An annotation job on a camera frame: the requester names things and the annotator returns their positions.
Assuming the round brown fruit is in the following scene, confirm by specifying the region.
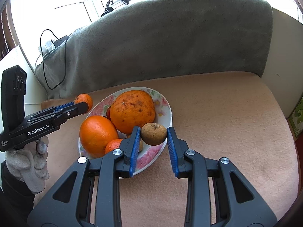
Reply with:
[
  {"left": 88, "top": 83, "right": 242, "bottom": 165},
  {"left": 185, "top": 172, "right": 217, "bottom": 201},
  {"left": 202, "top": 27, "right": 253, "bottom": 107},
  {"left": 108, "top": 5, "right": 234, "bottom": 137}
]
[{"left": 141, "top": 122, "right": 167, "bottom": 146}]

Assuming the green patterned box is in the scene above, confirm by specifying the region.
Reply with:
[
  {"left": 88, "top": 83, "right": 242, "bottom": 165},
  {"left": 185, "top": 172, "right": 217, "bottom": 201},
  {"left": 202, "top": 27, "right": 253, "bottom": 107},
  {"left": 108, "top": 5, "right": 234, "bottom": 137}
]
[{"left": 286, "top": 97, "right": 303, "bottom": 138}]

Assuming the large speckled orange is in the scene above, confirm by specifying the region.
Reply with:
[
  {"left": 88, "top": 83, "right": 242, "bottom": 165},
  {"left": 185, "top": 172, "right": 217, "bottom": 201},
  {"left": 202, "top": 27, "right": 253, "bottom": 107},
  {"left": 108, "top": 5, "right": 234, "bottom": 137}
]
[{"left": 109, "top": 90, "right": 156, "bottom": 135}]

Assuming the small mandarin with stem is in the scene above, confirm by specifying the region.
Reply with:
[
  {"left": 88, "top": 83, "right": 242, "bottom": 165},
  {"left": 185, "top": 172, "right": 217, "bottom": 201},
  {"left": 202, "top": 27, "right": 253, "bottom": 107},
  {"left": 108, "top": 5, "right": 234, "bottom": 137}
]
[{"left": 74, "top": 94, "right": 94, "bottom": 114}]

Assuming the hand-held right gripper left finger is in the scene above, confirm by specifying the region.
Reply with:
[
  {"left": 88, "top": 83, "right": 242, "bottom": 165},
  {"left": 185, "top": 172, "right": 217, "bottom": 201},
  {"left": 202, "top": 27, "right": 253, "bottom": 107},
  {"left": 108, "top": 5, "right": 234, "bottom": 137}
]
[{"left": 27, "top": 126, "right": 141, "bottom": 227}]

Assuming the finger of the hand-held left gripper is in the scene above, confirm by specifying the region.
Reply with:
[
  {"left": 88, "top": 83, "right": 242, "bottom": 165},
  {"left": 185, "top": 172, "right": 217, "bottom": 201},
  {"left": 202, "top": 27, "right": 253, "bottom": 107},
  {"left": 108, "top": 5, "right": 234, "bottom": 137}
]
[
  {"left": 53, "top": 102, "right": 90, "bottom": 126},
  {"left": 35, "top": 102, "right": 77, "bottom": 118}
]

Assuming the black power adapter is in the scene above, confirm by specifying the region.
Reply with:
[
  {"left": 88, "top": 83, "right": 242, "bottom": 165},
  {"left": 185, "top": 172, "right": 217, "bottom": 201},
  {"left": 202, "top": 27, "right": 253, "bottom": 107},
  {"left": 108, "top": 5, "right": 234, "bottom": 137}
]
[{"left": 54, "top": 35, "right": 69, "bottom": 48}]

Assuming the grey fleece blanket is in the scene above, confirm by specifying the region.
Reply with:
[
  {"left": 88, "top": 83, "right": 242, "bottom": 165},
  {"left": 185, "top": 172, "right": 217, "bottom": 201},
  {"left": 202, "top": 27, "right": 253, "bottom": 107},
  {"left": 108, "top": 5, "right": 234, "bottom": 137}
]
[{"left": 34, "top": 0, "right": 273, "bottom": 100}]

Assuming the black cable bundle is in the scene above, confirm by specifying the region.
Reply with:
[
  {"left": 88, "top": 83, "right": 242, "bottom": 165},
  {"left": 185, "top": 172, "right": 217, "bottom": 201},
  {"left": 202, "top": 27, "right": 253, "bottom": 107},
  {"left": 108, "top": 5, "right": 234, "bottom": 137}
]
[{"left": 101, "top": 0, "right": 114, "bottom": 17}]

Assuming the person's left forearm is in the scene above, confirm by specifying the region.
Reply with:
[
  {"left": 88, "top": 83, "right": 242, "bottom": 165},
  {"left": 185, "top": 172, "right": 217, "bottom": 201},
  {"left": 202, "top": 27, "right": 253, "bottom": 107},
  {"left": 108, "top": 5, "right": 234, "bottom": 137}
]
[{"left": 0, "top": 161, "right": 35, "bottom": 227}]

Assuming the smooth bright orange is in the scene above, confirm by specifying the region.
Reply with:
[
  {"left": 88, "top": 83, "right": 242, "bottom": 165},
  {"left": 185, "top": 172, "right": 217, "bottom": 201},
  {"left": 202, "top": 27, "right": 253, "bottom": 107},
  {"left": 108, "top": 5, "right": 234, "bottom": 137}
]
[{"left": 79, "top": 115, "right": 119, "bottom": 159}]

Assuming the person's left hand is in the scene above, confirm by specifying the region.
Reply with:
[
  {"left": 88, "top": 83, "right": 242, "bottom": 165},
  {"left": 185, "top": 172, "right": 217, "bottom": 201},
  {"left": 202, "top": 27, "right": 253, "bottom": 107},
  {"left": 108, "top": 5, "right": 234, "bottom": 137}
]
[{"left": 5, "top": 136, "right": 51, "bottom": 193}]

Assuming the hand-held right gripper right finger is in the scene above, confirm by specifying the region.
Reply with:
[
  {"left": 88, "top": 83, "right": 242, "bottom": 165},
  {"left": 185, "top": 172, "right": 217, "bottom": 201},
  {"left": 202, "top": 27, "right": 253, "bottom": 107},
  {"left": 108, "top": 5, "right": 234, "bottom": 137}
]
[{"left": 167, "top": 127, "right": 278, "bottom": 227}]

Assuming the white power strip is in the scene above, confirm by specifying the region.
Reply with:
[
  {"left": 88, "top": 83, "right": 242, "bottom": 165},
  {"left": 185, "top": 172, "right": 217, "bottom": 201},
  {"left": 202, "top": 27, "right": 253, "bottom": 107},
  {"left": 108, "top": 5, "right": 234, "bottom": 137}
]
[{"left": 38, "top": 39, "right": 56, "bottom": 52}]

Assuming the wooden shelf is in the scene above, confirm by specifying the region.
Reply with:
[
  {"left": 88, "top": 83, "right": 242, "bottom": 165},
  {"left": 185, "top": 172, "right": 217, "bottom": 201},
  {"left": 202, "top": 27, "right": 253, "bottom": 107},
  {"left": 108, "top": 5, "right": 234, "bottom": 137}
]
[{"left": 0, "top": 3, "right": 17, "bottom": 59}]

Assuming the black power cable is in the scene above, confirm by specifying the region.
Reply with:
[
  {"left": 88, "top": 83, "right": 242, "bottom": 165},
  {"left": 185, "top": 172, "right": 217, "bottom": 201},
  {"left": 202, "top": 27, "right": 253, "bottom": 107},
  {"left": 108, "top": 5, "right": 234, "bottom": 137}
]
[{"left": 40, "top": 29, "right": 70, "bottom": 90}]

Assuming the floral white plate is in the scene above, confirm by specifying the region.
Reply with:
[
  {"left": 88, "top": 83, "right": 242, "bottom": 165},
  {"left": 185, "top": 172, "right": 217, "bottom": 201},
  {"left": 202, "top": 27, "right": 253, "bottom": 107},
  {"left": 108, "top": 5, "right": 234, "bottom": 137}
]
[{"left": 78, "top": 87, "right": 173, "bottom": 179}]

